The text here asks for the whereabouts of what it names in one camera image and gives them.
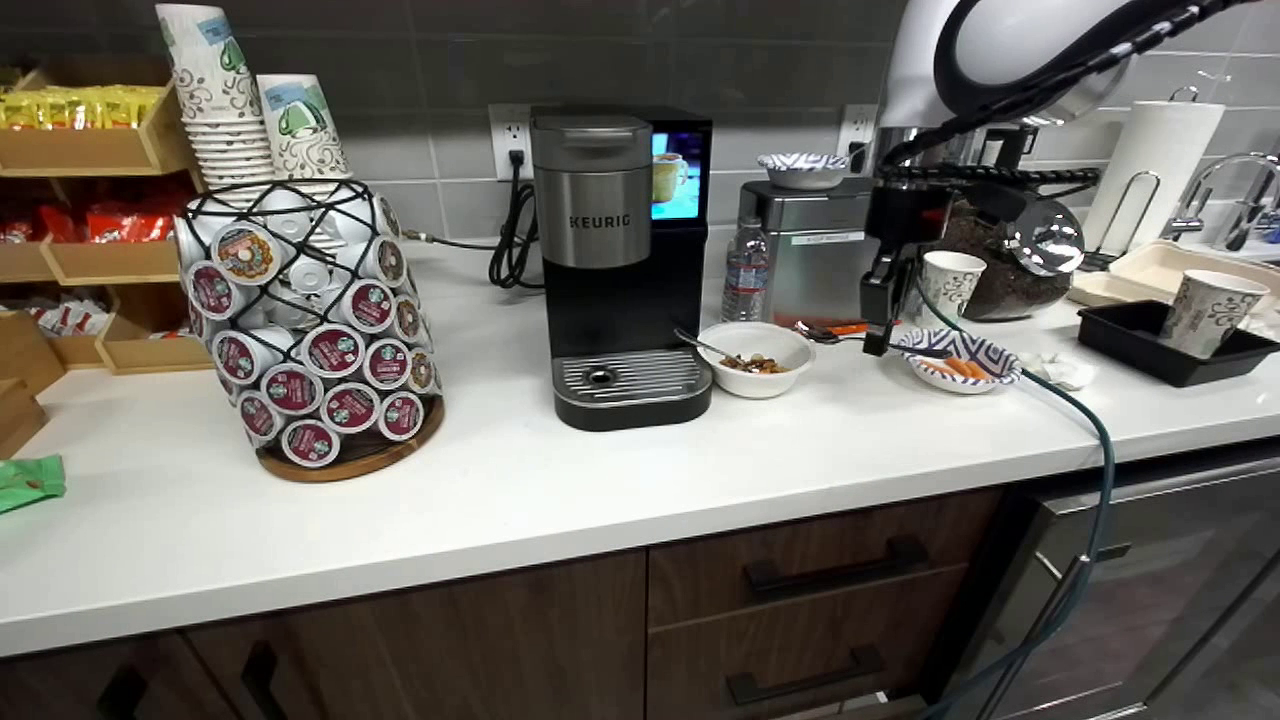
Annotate dark wood cabinet door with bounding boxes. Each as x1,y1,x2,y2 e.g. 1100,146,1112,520
183,551,650,720

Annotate dark wood upper drawer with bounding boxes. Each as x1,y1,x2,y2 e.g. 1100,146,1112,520
649,487,1003,629

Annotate patterned paper cup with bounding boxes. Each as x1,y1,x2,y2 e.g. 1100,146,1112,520
920,246,993,318
1154,267,1265,364

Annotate black cabinet door handle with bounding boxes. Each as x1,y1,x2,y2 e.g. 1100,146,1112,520
235,641,291,720

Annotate blue patterned bowl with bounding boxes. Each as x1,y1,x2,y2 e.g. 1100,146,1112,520
905,326,1029,400

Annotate dark wood lower drawer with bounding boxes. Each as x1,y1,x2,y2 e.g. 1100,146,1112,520
649,565,977,720

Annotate black silver coffee maker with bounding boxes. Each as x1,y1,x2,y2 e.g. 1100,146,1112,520
529,102,718,433

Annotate red snack packets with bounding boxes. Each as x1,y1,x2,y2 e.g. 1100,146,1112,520
0,194,177,246

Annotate silver dishwasher bar handle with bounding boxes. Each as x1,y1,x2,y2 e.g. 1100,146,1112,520
1034,455,1280,522

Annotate black lower drawer handle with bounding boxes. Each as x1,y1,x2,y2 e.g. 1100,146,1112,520
722,642,891,713

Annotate small patterned bowl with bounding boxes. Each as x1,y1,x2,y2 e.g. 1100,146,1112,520
756,146,851,191

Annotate brown snack pieces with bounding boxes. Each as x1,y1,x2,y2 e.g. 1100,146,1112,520
716,347,789,379

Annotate white wall outlet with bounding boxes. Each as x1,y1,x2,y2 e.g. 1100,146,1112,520
835,101,884,175
484,101,537,184

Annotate tall paper cup stack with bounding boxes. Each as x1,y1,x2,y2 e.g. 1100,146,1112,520
150,0,279,191

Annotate black upper drawer handle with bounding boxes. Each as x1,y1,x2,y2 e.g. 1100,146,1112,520
738,530,930,600

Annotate wooden snack shelf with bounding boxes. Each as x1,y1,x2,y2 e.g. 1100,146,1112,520
0,69,216,455

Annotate white takeout container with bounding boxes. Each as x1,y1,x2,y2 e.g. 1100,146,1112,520
1072,237,1280,316

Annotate dark wood drawer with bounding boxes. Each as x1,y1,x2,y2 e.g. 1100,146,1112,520
649,565,977,720
649,487,1003,629

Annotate black power cord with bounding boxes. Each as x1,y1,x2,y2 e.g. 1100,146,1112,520
484,146,542,291

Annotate dark dishwasher front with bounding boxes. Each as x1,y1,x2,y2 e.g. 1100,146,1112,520
955,452,1280,720

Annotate short paper cup stack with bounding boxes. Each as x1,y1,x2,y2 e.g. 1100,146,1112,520
253,72,352,184

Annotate black tray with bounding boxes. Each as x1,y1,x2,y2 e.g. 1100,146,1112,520
1077,295,1280,393

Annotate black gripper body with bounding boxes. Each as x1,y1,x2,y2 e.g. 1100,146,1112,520
861,175,959,291

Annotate clear water bottle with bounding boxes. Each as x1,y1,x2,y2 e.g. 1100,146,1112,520
718,221,774,324

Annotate yellow snack packets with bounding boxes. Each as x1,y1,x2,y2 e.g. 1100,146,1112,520
0,79,170,135

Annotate white crumpled napkin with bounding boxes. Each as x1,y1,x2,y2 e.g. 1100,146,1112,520
1020,347,1095,393

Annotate silver faucet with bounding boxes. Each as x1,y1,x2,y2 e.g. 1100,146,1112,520
1172,146,1280,257

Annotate white bowl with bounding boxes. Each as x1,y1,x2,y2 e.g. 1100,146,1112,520
692,318,820,403

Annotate white paper towel roll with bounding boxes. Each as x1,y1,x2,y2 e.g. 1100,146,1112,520
1083,96,1226,264

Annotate wire coffee pod carousel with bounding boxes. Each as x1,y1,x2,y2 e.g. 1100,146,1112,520
170,175,449,487

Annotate silver countertop appliance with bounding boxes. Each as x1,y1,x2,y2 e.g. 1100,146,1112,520
734,175,884,326

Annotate black drawer handle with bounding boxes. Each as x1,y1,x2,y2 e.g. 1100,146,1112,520
722,642,891,713
738,530,930,600

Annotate green cable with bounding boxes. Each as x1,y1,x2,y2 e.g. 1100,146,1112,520
912,280,1119,720

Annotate orange stick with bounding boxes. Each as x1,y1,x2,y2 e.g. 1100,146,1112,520
784,316,877,342

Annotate green packet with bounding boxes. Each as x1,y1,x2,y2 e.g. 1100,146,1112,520
0,452,69,520

